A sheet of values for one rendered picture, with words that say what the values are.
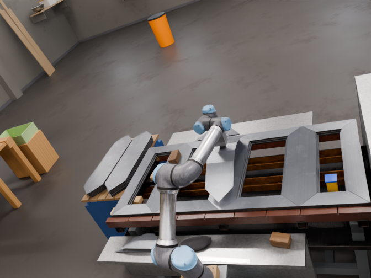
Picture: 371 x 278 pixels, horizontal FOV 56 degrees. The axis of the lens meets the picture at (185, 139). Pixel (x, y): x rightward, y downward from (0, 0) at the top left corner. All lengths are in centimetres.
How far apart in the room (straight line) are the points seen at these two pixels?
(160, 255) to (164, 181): 37
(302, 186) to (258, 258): 46
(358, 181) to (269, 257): 61
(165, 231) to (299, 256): 69
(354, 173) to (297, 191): 31
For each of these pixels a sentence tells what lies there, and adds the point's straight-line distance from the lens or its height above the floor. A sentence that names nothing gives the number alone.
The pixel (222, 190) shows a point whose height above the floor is 91.
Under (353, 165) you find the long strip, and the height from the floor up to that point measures 84.
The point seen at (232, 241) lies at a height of 68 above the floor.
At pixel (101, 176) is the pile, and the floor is 85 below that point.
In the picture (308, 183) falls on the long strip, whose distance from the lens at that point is 206.
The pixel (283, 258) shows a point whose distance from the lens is 197.
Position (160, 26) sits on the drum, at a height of 50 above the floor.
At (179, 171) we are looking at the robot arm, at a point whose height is 127.
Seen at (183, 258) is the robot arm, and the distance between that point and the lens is 177.
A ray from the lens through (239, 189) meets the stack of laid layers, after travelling 216.
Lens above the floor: 224
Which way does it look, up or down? 30 degrees down
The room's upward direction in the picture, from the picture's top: 24 degrees counter-clockwise
